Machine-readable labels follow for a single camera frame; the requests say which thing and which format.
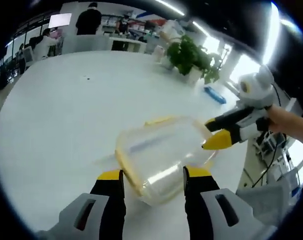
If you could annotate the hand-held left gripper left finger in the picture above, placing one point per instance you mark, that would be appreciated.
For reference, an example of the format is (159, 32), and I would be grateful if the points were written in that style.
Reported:
(111, 207)

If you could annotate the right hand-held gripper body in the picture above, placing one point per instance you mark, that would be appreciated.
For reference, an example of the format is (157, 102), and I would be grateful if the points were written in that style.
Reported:
(256, 95)

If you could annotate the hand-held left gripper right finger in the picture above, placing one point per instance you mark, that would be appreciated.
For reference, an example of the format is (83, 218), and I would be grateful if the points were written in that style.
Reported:
(201, 210)

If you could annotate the clear container with yellow buckle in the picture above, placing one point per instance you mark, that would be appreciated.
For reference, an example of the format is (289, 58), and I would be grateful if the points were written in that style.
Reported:
(161, 155)

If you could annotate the blue packet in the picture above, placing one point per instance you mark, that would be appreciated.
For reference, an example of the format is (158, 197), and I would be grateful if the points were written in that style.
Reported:
(215, 95)

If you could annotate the ceiling light strip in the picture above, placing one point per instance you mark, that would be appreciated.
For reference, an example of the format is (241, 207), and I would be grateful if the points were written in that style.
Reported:
(271, 32)
(171, 6)

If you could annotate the grey chair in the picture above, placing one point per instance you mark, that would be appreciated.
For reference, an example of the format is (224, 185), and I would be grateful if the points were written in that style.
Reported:
(271, 200)

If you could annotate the green plant in white pot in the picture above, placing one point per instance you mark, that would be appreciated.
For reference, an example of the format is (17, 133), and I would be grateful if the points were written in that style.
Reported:
(191, 53)
(165, 60)

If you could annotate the white figure decoration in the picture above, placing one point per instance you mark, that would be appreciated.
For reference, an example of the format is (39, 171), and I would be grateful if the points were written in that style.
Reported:
(171, 31)

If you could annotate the white counter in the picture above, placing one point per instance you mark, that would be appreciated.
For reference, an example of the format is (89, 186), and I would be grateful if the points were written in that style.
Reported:
(130, 45)

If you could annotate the small black item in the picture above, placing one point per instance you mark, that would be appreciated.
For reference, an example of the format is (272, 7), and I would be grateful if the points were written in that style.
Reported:
(87, 78)

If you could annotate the grey partition panel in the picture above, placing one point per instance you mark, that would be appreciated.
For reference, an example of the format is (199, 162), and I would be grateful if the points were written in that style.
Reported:
(84, 44)

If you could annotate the wall shelf with storage boxes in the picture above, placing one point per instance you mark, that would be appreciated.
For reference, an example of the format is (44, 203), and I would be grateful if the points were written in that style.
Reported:
(109, 21)

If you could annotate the bright wall monitor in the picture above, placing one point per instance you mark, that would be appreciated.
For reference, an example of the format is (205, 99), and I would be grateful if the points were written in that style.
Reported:
(59, 20)

